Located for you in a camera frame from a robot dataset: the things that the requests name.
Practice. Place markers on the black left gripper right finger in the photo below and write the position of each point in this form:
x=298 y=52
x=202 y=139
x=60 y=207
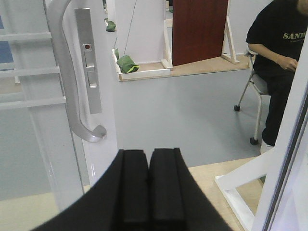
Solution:
x=176 y=201

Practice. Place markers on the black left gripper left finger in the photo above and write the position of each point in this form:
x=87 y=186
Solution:
x=119 y=200

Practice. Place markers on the white framed sliding glass door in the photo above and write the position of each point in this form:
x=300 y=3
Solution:
x=39 y=153

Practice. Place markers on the silver curved door handle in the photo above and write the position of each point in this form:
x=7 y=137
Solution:
x=54 y=14

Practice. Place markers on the red brown wooden door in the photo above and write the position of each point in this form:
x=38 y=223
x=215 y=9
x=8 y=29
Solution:
x=198 y=30

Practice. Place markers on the silver door lock plate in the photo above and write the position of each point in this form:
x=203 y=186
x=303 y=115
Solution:
x=88 y=55

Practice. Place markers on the background plywood base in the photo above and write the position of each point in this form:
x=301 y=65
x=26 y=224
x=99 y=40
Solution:
x=156 y=70

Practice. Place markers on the green sandbag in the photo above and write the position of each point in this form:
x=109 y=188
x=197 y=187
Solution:
x=127 y=65
x=110 y=26

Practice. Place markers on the person in black shirt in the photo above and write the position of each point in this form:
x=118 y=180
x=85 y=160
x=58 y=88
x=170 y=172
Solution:
x=277 y=36

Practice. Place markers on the white rear support bracket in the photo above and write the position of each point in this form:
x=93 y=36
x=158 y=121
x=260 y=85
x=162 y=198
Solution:
x=233 y=182

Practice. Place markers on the white door frame post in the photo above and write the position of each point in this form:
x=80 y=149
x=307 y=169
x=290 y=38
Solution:
x=283 y=205

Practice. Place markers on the white background wall panel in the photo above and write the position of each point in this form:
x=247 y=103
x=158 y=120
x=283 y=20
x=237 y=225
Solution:
x=139 y=28

